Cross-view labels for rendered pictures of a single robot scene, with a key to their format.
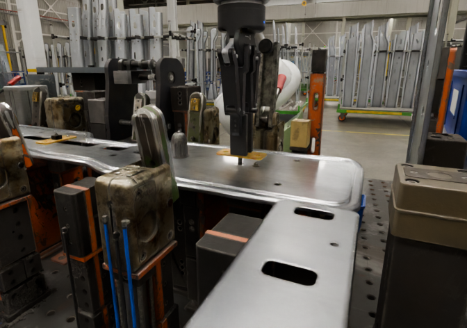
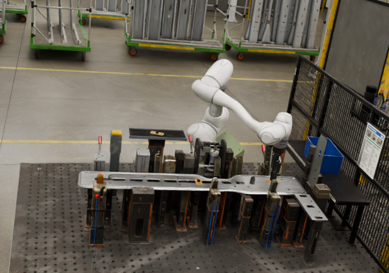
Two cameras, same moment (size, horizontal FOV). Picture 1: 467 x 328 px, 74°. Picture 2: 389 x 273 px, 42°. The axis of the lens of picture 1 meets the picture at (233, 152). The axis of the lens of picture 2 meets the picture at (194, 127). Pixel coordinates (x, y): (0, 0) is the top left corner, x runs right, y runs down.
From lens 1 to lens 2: 2.84 m
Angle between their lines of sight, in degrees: 35
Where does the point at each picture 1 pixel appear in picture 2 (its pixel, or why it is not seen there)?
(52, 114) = (170, 166)
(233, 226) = (290, 201)
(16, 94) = (147, 158)
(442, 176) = (322, 187)
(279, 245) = (305, 203)
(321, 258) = (311, 203)
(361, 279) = not seen: hidden behind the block
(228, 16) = (279, 151)
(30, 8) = not seen: outside the picture
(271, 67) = (269, 149)
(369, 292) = not seen: hidden behind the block
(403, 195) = (319, 191)
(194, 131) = (239, 169)
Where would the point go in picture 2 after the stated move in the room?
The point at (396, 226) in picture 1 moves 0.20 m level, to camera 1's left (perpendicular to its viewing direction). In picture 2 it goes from (318, 196) to (294, 202)
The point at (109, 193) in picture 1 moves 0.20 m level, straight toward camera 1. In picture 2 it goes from (276, 199) to (308, 213)
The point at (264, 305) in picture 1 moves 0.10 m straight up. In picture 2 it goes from (312, 210) to (316, 195)
